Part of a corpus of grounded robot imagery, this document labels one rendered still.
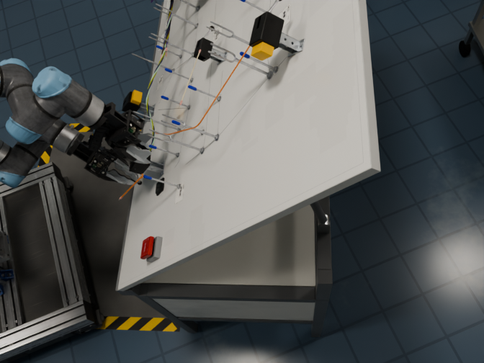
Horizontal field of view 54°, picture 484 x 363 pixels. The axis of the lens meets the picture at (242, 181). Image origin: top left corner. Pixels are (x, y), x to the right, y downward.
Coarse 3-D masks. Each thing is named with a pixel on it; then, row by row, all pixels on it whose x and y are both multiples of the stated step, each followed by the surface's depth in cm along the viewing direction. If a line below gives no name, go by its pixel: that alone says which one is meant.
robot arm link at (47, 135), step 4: (60, 120) 133; (56, 124) 131; (60, 124) 132; (64, 124) 133; (52, 128) 130; (56, 128) 131; (60, 128) 131; (48, 132) 130; (52, 132) 131; (56, 132) 131; (40, 136) 131; (44, 136) 131; (48, 136) 131; (52, 136) 131; (56, 136) 131; (44, 140) 133; (48, 140) 132; (52, 140) 132; (52, 144) 133
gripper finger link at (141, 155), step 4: (128, 148) 124; (132, 148) 124; (136, 148) 124; (128, 152) 124; (132, 152) 125; (136, 152) 125; (140, 152) 125; (144, 152) 125; (148, 152) 125; (136, 156) 126; (140, 156) 126; (144, 156) 126; (136, 160) 126; (140, 160) 127; (144, 160) 129; (148, 160) 130
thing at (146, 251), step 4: (152, 236) 122; (144, 240) 124; (148, 240) 121; (152, 240) 121; (144, 244) 123; (148, 244) 120; (152, 244) 121; (144, 248) 122; (148, 248) 120; (152, 248) 120; (144, 252) 121; (148, 252) 119; (152, 252) 121; (140, 256) 123; (144, 256) 121; (148, 256) 121
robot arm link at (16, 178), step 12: (0, 144) 131; (0, 156) 131; (12, 156) 134; (24, 156) 136; (36, 156) 139; (0, 168) 133; (12, 168) 134; (24, 168) 136; (0, 180) 136; (12, 180) 134
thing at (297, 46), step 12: (276, 0) 88; (264, 12) 85; (264, 24) 84; (276, 24) 85; (252, 36) 87; (264, 36) 84; (276, 36) 85; (288, 36) 88; (276, 48) 86; (288, 48) 90; (300, 48) 88
